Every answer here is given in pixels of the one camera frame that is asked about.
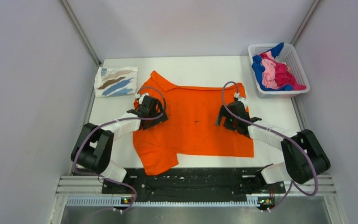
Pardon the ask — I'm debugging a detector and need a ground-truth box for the orange t shirt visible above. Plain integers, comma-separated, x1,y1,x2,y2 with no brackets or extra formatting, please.
133,71,254,175

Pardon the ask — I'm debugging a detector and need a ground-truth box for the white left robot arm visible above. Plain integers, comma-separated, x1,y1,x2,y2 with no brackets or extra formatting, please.
70,94,168,193

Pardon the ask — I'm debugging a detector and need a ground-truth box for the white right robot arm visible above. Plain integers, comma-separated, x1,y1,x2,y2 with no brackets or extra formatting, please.
216,100,331,192

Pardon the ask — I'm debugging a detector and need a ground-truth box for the light pink t shirt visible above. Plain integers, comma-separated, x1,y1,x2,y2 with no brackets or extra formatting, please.
261,51,287,90

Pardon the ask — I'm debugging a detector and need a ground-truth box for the blue t shirt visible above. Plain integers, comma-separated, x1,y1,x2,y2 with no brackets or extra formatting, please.
248,42,285,91

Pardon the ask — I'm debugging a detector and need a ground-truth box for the white plastic laundry basket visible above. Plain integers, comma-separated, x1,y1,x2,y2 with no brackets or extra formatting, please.
248,42,310,98

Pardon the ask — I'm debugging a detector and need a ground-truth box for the magenta t shirt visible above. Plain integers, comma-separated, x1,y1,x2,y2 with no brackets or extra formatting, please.
272,64,306,91

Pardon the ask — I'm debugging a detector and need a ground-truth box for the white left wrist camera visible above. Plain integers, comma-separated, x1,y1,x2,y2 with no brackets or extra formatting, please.
135,93,149,105

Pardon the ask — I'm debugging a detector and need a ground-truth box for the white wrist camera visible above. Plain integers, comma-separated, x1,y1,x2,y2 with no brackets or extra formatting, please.
135,93,149,105
234,92,248,111

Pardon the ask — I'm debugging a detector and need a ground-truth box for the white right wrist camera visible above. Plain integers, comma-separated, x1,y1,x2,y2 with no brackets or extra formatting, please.
234,92,248,111

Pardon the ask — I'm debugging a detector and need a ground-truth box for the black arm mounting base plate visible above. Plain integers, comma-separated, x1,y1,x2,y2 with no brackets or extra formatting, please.
98,167,288,203

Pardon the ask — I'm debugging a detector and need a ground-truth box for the aluminium frame rail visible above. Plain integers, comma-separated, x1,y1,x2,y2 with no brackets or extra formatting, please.
55,175,337,208

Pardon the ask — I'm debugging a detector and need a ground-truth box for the left corner aluminium post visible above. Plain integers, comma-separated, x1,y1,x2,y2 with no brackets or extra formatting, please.
58,0,101,66

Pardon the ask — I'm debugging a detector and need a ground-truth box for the corner aluminium post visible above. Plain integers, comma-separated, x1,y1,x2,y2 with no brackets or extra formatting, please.
58,0,101,66
290,0,323,46

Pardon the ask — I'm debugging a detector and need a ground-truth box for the right corner aluminium post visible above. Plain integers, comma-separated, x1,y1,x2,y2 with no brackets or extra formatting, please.
290,0,323,46

